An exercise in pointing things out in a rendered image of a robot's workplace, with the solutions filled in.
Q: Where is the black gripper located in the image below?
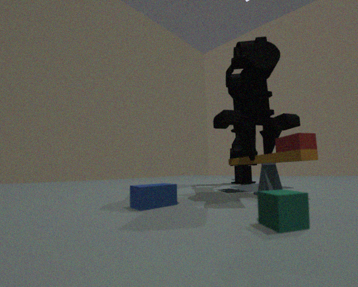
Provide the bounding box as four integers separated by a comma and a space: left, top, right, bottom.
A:
214, 86, 301, 160

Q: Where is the green cube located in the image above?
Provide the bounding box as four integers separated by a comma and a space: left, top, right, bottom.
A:
257, 190, 310, 233

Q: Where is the yellow bar with red block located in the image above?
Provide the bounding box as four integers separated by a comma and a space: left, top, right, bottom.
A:
228, 133, 318, 166

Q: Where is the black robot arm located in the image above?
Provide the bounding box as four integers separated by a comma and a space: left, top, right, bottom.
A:
226, 36, 280, 185

